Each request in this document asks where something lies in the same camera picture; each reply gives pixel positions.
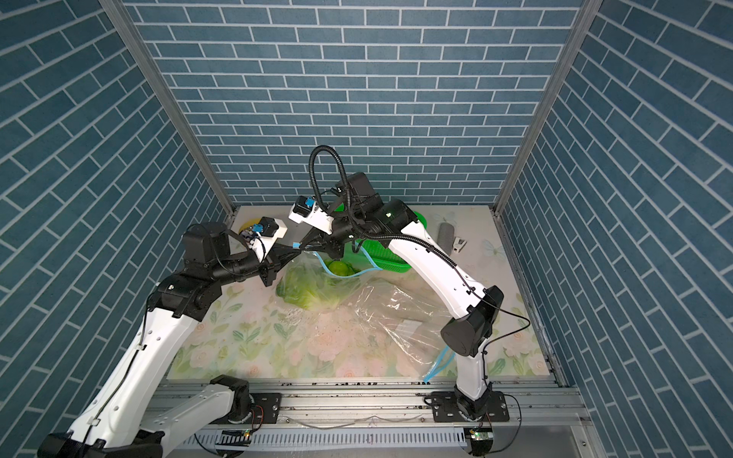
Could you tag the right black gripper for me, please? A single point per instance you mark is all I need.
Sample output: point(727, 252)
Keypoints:
point(319, 237)

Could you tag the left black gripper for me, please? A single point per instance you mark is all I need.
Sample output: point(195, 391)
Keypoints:
point(281, 251)

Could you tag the chinese cabbage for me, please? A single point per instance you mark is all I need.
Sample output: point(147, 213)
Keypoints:
point(340, 269)
point(306, 285)

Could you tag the clear zipper bag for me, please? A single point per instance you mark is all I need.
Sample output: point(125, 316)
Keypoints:
point(365, 271)
point(406, 324)

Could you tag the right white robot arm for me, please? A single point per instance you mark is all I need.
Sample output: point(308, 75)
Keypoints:
point(473, 306)

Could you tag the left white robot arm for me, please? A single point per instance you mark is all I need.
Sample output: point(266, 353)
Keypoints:
point(113, 424)

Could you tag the yellow cup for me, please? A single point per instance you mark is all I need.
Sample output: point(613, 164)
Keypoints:
point(254, 230)

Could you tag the green plastic basket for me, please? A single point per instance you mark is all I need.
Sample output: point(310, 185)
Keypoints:
point(383, 255)

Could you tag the grey cylindrical object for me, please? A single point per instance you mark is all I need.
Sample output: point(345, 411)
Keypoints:
point(445, 237)

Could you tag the small white clip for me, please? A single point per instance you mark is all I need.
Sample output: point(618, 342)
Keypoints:
point(459, 244)

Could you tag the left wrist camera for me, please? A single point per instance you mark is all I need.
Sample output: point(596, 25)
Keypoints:
point(272, 228)

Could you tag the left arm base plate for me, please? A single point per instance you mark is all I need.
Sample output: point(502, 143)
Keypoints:
point(262, 408)

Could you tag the aluminium rail frame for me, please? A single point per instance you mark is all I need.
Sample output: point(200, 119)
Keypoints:
point(533, 418)

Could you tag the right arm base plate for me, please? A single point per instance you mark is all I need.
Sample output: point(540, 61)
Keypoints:
point(453, 407)

